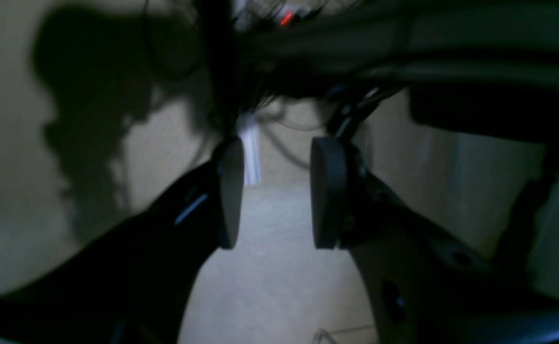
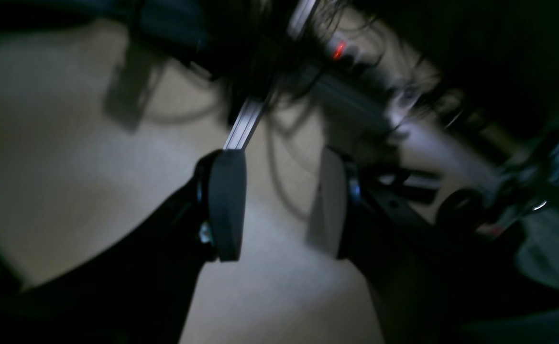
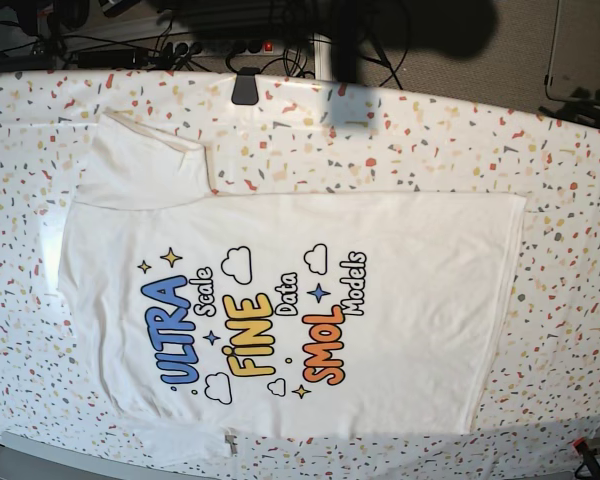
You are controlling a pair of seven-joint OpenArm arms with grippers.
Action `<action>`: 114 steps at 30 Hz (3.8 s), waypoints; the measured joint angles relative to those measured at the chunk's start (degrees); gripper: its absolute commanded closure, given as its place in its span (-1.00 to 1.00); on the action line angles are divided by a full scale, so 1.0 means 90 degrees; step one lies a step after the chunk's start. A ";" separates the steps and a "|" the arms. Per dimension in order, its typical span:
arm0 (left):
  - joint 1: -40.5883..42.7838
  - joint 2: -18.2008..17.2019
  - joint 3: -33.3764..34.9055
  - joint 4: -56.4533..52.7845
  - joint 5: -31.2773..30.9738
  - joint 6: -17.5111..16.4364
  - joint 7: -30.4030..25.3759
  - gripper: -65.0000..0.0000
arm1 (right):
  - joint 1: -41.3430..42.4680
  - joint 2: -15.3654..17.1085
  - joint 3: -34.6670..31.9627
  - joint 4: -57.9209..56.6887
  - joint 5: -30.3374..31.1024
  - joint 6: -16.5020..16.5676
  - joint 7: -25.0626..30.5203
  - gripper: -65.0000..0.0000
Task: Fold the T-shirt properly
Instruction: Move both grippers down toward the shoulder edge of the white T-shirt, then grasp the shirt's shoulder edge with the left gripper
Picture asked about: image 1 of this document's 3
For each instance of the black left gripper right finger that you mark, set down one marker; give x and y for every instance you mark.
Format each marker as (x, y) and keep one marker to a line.
(425, 285)

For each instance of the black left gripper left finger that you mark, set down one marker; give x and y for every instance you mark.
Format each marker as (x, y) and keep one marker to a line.
(132, 284)

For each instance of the white metal post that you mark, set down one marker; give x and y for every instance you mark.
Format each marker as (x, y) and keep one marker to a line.
(247, 127)

